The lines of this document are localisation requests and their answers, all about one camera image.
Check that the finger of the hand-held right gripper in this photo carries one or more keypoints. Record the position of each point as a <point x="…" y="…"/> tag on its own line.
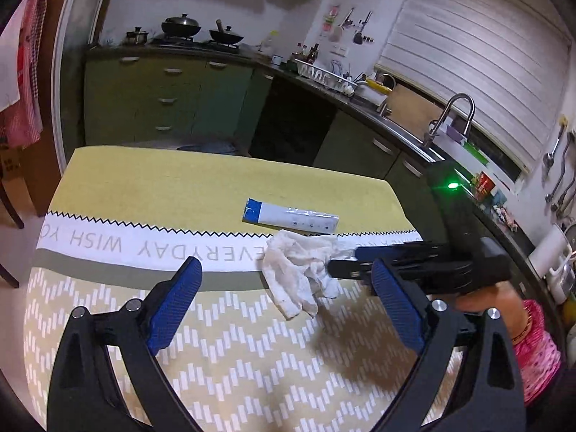
<point x="351" y="270"/>
<point x="405" y="252"/>

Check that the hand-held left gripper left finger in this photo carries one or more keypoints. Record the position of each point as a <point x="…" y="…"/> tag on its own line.
<point x="175" y="306"/>

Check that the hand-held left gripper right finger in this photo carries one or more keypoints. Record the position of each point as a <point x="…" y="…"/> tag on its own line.
<point x="396" y="306"/>

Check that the white tissue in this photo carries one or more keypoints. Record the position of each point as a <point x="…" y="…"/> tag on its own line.
<point x="292" y="274"/>

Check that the person's right hand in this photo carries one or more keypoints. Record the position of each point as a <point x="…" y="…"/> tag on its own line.
<point x="490" y="301"/>

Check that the red small box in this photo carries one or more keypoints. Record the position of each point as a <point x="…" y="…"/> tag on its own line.
<point x="485" y="184"/>

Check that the white electric kettle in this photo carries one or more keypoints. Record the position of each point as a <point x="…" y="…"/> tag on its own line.
<point x="549" y="252"/>

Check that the blue white tube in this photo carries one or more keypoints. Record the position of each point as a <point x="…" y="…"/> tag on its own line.
<point x="279" y="216"/>

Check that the purple soap box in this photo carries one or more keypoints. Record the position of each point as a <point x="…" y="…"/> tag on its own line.
<point x="455" y="131"/>

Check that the hanging steel ladle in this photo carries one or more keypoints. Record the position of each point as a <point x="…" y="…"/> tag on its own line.
<point x="550" y="155"/>

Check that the tall steel faucet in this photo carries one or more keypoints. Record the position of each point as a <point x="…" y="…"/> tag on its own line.
<point x="468" y="108"/>

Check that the yellow patterned tablecloth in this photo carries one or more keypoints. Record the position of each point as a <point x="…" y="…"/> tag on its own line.
<point x="135" y="180"/>

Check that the wooden cutting board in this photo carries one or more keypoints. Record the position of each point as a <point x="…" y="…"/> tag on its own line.
<point x="411" y="105"/>

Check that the grey blue round object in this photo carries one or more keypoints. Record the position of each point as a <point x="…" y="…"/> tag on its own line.
<point x="207" y="148"/>

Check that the yellow sponge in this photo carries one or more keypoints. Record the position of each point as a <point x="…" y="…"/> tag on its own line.
<point x="377" y="85"/>

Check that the small steel faucet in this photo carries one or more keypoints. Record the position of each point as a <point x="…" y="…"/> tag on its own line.
<point x="390" y="80"/>

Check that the white dish rack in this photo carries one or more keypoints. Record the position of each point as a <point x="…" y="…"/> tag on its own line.
<point x="315" y="74"/>

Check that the white window blind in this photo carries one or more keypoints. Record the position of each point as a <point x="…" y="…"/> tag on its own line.
<point x="472" y="31"/>

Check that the dark sauce bottle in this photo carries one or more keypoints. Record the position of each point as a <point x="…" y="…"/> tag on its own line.
<point x="314" y="54"/>

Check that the hanging black kitchen tool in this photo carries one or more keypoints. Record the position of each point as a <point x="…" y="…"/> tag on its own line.
<point x="358" y="36"/>

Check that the green lower kitchen cabinets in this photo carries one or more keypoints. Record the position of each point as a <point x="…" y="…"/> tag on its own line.
<point x="135" y="85"/>

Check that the clear plastic container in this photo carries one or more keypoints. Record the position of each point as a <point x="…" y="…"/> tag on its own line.
<point x="268" y="42"/>

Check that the gas stove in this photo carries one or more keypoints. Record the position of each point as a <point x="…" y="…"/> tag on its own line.
<point x="193" y="42"/>

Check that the black open wok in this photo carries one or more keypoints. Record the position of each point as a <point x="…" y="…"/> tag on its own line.
<point x="225" y="36"/>

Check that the small steel pot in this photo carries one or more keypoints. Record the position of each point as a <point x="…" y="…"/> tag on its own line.
<point x="136" y="37"/>

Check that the red checked hanging cloth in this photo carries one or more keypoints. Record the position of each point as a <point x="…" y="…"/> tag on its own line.
<point x="29" y="76"/>

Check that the black wok with lid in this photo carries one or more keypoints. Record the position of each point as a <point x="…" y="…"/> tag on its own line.
<point x="181" y="27"/>

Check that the metal door frame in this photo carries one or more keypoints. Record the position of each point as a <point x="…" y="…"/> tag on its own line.
<point x="72" y="54"/>

